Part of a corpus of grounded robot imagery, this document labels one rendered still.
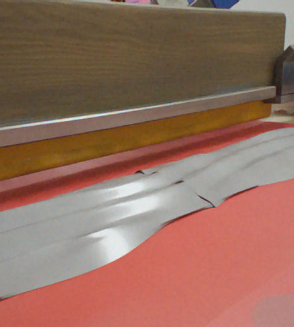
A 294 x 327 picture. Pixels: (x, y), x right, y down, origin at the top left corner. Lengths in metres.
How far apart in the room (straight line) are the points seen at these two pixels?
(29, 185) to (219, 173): 0.12
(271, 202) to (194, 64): 0.14
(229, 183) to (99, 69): 0.11
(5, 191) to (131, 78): 0.11
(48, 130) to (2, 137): 0.02
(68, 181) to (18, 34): 0.09
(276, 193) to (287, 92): 0.19
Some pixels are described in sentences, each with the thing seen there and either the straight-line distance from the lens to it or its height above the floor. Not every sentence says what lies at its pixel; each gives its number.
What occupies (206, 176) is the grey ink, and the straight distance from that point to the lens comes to 0.18.
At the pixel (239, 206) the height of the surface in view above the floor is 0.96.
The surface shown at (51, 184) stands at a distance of 0.21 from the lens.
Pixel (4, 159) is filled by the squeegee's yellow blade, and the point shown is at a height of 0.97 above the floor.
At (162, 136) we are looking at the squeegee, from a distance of 0.26.
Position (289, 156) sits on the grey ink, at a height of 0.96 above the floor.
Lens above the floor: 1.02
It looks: 17 degrees down
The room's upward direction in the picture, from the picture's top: 4 degrees counter-clockwise
